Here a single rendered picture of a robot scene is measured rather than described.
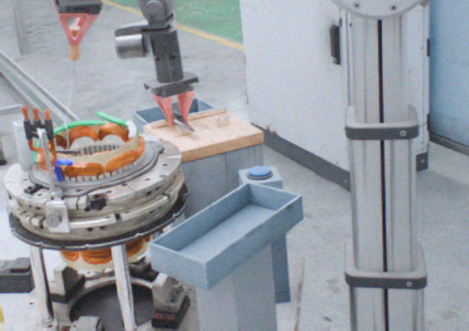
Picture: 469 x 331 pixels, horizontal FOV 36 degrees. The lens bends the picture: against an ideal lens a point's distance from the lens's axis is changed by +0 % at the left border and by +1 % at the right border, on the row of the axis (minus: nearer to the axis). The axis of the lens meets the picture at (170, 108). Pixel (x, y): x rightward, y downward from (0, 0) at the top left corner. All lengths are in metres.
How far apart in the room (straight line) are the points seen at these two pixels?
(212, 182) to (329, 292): 1.52
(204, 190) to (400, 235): 0.42
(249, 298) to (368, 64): 0.40
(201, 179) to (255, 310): 0.36
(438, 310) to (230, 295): 1.79
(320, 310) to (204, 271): 1.82
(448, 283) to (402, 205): 1.81
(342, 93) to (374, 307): 2.31
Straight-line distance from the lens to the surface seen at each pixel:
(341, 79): 3.50
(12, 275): 1.58
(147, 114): 1.69
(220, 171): 1.46
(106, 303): 1.50
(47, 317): 1.42
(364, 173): 1.19
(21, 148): 1.32
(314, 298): 2.89
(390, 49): 1.13
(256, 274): 1.15
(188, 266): 1.04
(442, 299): 2.92
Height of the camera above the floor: 1.57
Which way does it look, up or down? 18 degrees down
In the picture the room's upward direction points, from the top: 7 degrees counter-clockwise
